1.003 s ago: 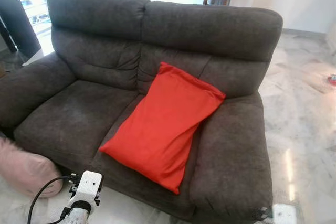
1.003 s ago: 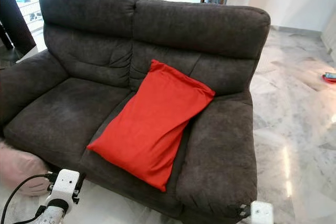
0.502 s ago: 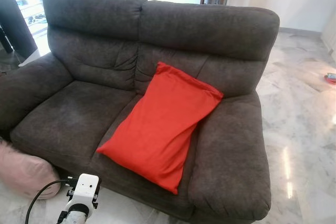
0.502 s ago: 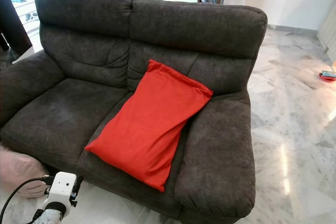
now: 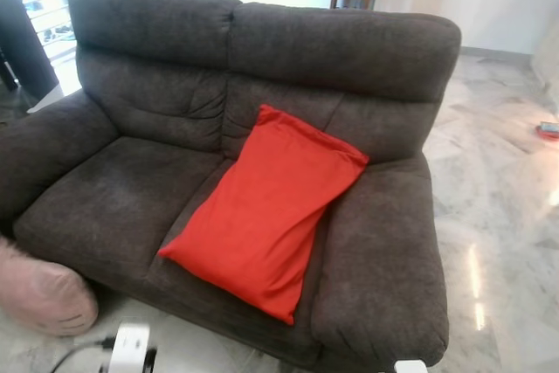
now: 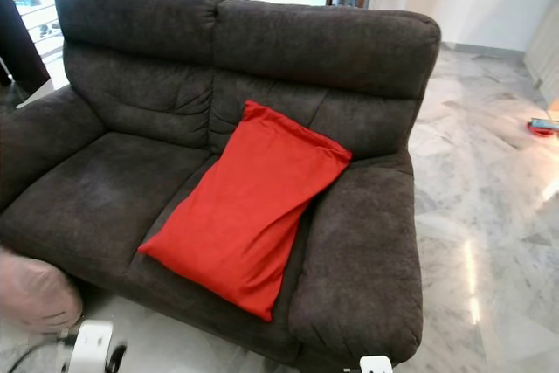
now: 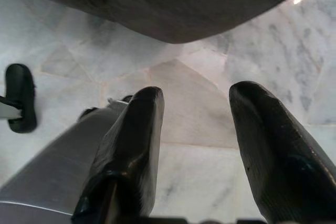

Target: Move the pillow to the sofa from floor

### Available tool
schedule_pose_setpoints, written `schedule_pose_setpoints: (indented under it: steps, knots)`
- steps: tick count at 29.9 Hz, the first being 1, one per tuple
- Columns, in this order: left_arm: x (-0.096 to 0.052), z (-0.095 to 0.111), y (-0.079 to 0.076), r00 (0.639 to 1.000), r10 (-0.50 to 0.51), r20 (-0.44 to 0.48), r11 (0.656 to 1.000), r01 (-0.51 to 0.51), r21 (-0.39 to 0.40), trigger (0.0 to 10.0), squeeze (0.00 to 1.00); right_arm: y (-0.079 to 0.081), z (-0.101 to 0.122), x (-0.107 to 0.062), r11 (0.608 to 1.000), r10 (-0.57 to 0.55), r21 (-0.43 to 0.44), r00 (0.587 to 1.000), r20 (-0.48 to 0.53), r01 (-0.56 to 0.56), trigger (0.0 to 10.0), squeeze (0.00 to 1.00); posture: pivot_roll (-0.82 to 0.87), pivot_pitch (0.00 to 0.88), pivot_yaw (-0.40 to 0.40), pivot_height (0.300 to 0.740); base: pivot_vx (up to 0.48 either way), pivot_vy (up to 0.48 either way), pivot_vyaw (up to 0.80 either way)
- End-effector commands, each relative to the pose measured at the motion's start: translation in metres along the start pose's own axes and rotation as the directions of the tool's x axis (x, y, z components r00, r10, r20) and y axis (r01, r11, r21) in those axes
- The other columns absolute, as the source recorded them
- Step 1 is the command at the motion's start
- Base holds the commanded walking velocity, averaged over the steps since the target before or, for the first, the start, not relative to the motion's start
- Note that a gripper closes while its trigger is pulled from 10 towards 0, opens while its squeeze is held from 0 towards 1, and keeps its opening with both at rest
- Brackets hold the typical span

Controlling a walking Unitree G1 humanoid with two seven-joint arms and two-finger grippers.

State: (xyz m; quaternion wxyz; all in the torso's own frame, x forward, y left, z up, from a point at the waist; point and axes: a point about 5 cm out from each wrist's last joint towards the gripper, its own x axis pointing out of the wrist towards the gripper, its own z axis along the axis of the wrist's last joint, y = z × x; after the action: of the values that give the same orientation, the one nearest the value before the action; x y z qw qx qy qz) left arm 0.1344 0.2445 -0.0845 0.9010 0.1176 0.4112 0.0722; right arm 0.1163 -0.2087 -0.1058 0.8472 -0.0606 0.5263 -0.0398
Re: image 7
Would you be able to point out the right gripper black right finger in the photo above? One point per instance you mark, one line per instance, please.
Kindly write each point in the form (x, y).
(275, 150)

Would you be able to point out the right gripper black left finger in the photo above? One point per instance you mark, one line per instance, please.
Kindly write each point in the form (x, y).
(131, 142)

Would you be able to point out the grey fabric sofa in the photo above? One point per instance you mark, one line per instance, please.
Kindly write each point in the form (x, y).
(170, 3)

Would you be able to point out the silver robot right leg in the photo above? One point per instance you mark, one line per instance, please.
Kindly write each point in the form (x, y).
(52, 161)

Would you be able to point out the black robot left foot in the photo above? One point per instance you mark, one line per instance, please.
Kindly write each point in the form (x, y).
(22, 90)

